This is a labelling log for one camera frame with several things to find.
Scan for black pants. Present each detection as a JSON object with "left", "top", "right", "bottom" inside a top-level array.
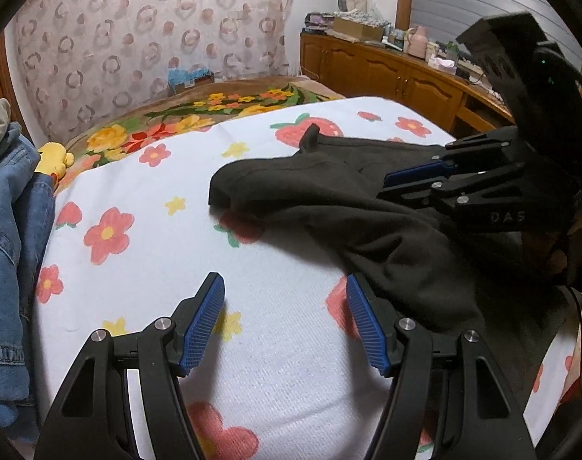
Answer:
[{"left": 209, "top": 128, "right": 571, "bottom": 401}]

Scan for person right hand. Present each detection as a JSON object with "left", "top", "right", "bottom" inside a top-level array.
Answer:
[{"left": 548, "top": 211, "right": 582, "bottom": 292}]

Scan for pink tissue box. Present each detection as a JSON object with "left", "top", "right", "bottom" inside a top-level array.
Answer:
[{"left": 427, "top": 55, "right": 457, "bottom": 75}]

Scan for pink kettle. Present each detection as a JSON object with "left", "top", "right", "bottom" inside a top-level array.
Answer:
[{"left": 405, "top": 26, "right": 429, "bottom": 60}]

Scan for wooden sideboard cabinet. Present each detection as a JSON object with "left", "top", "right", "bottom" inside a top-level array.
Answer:
[{"left": 300, "top": 32, "right": 513, "bottom": 138}]

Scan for cardboard box on cabinet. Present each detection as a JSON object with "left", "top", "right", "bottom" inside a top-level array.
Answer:
[{"left": 331, "top": 17, "right": 383, "bottom": 42}]

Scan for white floral bed sheet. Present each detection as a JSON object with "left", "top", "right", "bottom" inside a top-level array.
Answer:
[{"left": 31, "top": 95, "right": 582, "bottom": 460}]

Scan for blue denim jeans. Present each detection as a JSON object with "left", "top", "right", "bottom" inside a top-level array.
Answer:
[{"left": 0, "top": 123, "right": 55, "bottom": 444}]

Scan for yellow plush toy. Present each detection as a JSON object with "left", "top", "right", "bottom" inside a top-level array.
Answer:
[{"left": 35, "top": 142, "right": 75, "bottom": 181}]

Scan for blue package on headboard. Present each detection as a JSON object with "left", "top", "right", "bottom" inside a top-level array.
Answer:
[{"left": 167, "top": 67, "right": 214, "bottom": 95}]

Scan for brown floral blanket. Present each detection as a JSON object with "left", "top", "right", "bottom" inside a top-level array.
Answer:
[{"left": 57, "top": 76, "right": 342, "bottom": 192}]

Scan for patterned lace curtain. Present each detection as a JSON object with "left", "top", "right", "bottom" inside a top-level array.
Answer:
[{"left": 6, "top": 0, "right": 293, "bottom": 145}]

